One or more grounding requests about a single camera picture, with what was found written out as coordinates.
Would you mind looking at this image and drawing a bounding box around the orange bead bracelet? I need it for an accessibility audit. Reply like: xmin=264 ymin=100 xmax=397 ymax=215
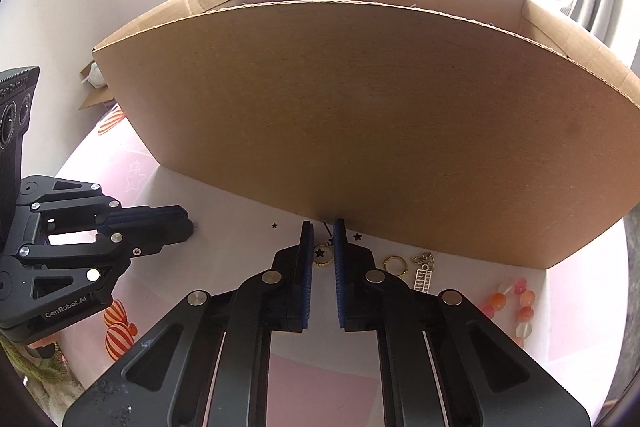
xmin=480 ymin=277 xmax=537 ymax=348

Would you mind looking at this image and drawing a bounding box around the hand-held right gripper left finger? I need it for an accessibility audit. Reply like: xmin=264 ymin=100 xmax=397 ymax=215
xmin=62 ymin=221 xmax=315 ymax=427

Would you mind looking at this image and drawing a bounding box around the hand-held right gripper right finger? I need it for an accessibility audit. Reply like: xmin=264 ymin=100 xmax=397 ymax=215
xmin=333 ymin=218 xmax=592 ymax=427

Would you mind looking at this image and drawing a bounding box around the open cardboard box with flaps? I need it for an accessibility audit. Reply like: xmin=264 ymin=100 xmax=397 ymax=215
xmin=79 ymin=62 xmax=119 ymax=112

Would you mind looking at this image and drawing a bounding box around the gold ring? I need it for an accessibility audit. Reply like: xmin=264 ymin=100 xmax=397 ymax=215
xmin=382 ymin=255 xmax=407 ymax=278

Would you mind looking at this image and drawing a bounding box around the large brown cardboard box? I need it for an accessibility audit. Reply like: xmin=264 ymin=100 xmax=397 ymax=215
xmin=91 ymin=0 xmax=640 ymax=271

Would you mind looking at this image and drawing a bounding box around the gold abacus charm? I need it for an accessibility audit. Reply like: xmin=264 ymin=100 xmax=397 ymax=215
xmin=410 ymin=252 xmax=436 ymax=294

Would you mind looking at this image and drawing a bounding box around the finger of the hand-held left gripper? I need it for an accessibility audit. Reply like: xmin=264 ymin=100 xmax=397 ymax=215
xmin=19 ymin=227 xmax=194 ymax=299
xmin=17 ymin=176 xmax=191 ymax=234

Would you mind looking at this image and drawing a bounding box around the gold star pendant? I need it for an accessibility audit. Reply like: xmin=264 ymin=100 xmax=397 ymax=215
xmin=312 ymin=222 xmax=336 ymax=268

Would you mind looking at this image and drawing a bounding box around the green shaggy rug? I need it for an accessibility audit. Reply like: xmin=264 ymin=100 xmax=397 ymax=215
xmin=0 ymin=337 xmax=76 ymax=389

